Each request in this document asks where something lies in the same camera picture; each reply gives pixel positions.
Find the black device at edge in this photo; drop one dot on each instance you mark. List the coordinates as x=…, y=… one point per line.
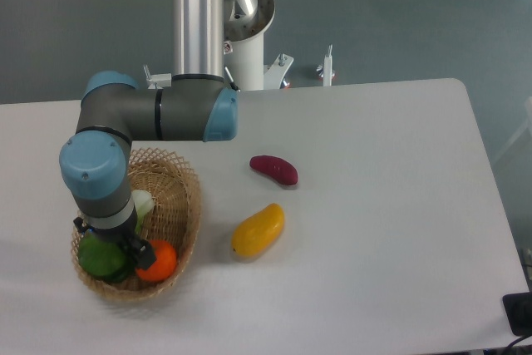
x=518, y=312

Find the woven wicker basket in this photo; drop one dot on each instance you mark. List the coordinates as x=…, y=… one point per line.
x=175, y=189

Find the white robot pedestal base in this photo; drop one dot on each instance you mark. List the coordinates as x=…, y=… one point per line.
x=226, y=38

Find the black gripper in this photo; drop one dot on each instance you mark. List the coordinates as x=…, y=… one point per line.
x=139, y=251

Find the green bok choy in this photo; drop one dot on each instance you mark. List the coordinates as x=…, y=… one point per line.
x=107, y=261

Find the yellow mango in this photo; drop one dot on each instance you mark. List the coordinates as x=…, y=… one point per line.
x=256, y=233

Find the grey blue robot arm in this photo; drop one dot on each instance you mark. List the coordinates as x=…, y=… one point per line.
x=195, y=105

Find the purple sweet potato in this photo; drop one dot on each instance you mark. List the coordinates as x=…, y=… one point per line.
x=275, y=168

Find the orange fruit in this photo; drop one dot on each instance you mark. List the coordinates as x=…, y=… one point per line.
x=165, y=262

